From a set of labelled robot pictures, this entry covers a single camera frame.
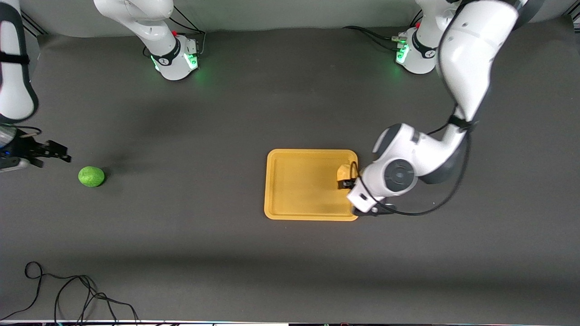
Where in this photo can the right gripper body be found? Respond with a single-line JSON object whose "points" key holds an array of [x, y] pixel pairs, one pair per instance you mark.
{"points": [[28, 149]]}

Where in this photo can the yellow plastic tray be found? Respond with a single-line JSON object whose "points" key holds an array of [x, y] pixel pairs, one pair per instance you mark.
{"points": [[303, 185]]}

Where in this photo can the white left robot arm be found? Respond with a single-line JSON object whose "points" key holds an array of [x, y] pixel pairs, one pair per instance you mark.
{"points": [[466, 59]]}

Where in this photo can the green apple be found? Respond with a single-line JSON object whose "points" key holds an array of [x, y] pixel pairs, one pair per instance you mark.
{"points": [[91, 176]]}

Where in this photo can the orange-yellow potato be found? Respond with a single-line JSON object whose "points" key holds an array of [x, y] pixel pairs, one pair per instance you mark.
{"points": [[343, 172]]}

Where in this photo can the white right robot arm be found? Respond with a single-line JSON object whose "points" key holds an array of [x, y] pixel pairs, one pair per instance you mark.
{"points": [[13, 68]]}

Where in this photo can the dark grey table mat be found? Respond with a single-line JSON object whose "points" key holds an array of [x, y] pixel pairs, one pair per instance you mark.
{"points": [[290, 90]]}

